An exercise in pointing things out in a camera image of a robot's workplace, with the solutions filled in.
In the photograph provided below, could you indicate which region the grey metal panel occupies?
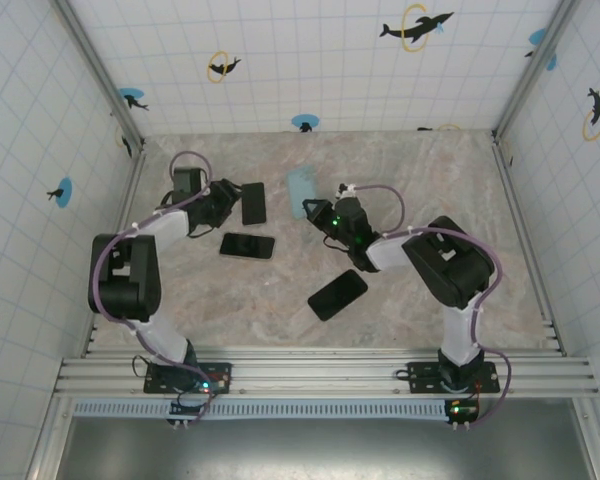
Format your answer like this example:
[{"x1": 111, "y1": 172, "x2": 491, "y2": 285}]
[{"x1": 62, "y1": 414, "x2": 594, "y2": 480}]

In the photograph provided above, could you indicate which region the white slotted cable duct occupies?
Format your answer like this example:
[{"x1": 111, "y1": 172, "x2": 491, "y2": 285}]
[{"x1": 72, "y1": 398, "x2": 454, "y2": 420}]

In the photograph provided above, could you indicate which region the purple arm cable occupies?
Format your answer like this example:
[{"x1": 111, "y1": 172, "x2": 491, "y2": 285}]
[
  {"x1": 352, "y1": 183, "x2": 517, "y2": 430},
  {"x1": 90, "y1": 151, "x2": 216, "y2": 426}
]

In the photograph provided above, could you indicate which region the aluminium corner post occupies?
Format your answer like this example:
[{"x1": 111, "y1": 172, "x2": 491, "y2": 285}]
[
  {"x1": 53, "y1": 0, "x2": 147, "y2": 154},
  {"x1": 492, "y1": 0, "x2": 584, "y2": 140}
]

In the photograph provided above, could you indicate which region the aluminium side rail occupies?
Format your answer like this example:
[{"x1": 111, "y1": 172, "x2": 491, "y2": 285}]
[
  {"x1": 82, "y1": 142, "x2": 149, "y2": 357},
  {"x1": 490, "y1": 129, "x2": 567, "y2": 357}
]

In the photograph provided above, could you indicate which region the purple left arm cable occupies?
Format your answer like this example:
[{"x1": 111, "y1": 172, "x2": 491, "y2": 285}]
[{"x1": 90, "y1": 151, "x2": 216, "y2": 426}]

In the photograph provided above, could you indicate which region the light blue phone case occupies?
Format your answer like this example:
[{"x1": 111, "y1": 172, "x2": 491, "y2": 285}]
[{"x1": 285, "y1": 165, "x2": 318, "y2": 222}]

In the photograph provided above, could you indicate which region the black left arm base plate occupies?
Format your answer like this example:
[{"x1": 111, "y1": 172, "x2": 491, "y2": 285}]
[{"x1": 143, "y1": 360, "x2": 234, "y2": 395}]

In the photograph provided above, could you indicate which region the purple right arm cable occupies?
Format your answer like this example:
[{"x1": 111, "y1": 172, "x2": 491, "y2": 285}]
[{"x1": 352, "y1": 183, "x2": 517, "y2": 430}]

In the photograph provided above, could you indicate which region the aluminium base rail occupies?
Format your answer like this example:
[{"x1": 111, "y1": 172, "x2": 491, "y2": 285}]
[{"x1": 53, "y1": 348, "x2": 600, "y2": 399}]

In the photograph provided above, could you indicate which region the small circuit board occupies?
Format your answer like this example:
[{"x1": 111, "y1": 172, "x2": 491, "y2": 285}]
[
  {"x1": 168, "y1": 399, "x2": 216, "y2": 429},
  {"x1": 443, "y1": 398, "x2": 480, "y2": 430}
]

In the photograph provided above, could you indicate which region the aluminium frame bar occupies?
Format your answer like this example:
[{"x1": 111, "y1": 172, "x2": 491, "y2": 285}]
[
  {"x1": 572, "y1": 397, "x2": 600, "y2": 480},
  {"x1": 25, "y1": 397, "x2": 77, "y2": 480}
]

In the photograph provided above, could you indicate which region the black smartphone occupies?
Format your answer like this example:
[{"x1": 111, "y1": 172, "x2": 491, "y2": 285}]
[
  {"x1": 240, "y1": 181, "x2": 268, "y2": 227},
  {"x1": 309, "y1": 270, "x2": 367, "y2": 321},
  {"x1": 220, "y1": 233, "x2": 274, "y2": 259}
]

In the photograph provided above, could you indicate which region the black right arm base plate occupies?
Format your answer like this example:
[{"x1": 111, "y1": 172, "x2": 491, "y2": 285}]
[{"x1": 408, "y1": 360, "x2": 501, "y2": 395}]

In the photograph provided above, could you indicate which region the black phone case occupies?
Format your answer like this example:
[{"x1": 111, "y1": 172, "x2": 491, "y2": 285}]
[{"x1": 306, "y1": 268, "x2": 369, "y2": 323}]

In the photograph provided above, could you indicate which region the black phone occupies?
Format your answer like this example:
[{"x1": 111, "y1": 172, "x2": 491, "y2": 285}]
[{"x1": 218, "y1": 232, "x2": 277, "y2": 261}]

